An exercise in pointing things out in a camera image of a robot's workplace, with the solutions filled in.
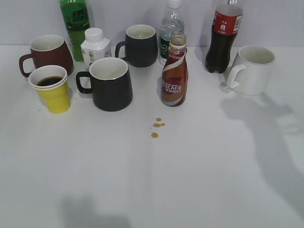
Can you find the brown Nescafe coffee bottle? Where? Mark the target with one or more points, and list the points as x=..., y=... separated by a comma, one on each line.
x=175, y=77

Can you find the yellow paper cup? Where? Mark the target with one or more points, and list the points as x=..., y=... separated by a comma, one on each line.
x=50, y=82

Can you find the black ceramic mug front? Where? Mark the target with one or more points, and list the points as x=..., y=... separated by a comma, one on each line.
x=108, y=81

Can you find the dark grey ceramic mug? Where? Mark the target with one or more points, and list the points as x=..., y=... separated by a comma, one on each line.
x=141, y=47

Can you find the small white milk bottle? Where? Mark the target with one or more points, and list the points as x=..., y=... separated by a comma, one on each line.
x=95, y=46

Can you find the clear water bottle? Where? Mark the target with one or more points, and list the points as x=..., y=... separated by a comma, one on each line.
x=172, y=23

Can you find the white ceramic mug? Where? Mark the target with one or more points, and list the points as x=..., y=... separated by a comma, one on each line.
x=251, y=70

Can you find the cola bottle red label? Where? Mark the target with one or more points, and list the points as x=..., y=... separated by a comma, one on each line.
x=225, y=26

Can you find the brown ceramic mug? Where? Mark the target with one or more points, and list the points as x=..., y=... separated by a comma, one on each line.
x=48, y=50

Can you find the green soda bottle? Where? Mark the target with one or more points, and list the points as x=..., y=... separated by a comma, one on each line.
x=76, y=20

